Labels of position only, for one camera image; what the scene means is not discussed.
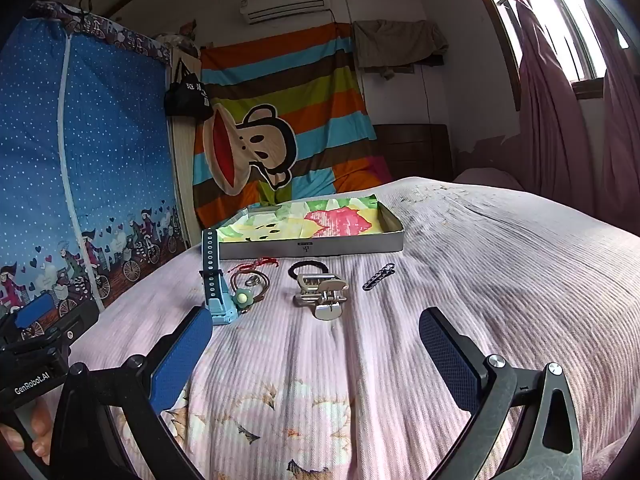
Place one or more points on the striped monkey print blanket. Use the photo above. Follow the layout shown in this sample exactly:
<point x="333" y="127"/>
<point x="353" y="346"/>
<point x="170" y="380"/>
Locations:
<point x="300" y="85"/>

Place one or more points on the colourful painted paper sheet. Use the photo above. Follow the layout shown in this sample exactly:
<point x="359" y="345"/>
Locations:
<point x="330" y="220"/>

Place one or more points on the window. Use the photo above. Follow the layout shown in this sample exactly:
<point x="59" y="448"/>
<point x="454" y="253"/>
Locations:
<point x="565" y="20"/>

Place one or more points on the silver claw hair clip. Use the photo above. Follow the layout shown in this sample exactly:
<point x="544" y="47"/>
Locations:
<point x="325" y="305"/>

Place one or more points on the shallow grey cardboard box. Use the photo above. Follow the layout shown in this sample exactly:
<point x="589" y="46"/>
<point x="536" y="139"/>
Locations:
<point x="310" y="249"/>

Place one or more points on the white air conditioner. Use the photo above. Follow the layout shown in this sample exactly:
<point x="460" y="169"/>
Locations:
<point x="285" y="2"/>

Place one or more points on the pink pillow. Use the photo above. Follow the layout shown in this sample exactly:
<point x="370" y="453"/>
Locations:
<point x="487" y="179"/>

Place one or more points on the blue wrist watch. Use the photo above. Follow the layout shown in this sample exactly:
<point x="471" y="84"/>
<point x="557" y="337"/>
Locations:
<point x="212" y="270"/>

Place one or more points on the black tote bag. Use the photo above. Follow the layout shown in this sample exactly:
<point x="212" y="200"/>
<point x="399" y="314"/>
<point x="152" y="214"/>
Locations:
<point x="186" y="92"/>

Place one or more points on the beige hanging garment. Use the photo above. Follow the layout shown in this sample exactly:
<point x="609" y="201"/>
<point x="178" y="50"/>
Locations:
<point x="395" y="42"/>

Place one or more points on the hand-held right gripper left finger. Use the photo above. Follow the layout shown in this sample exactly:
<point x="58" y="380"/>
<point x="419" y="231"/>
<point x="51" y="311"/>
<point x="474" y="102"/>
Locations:
<point x="180" y="360"/>

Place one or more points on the person's left hand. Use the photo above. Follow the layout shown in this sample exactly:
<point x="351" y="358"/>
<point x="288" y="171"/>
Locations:
<point x="40" y="425"/>

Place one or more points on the pink curtain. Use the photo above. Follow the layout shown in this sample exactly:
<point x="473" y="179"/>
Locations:
<point x="545" y="110"/>
<point x="620" y="135"/>

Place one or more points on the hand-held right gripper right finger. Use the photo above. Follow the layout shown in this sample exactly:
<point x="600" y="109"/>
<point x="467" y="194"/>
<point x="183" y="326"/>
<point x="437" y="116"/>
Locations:
<point x="447" y="360"/>

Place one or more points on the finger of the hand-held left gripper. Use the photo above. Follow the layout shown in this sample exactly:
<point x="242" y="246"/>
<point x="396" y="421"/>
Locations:
<point x="75" y="322"/>
<point x="35" y="310"/>

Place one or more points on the dark wooden headboard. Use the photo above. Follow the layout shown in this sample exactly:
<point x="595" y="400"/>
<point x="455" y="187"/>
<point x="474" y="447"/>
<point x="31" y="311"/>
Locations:
<point x="415" y="150"/>

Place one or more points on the blue printed fabric wardrobe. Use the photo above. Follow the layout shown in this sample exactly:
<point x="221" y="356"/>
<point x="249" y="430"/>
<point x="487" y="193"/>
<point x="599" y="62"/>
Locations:
<point x="100" y="135"/>

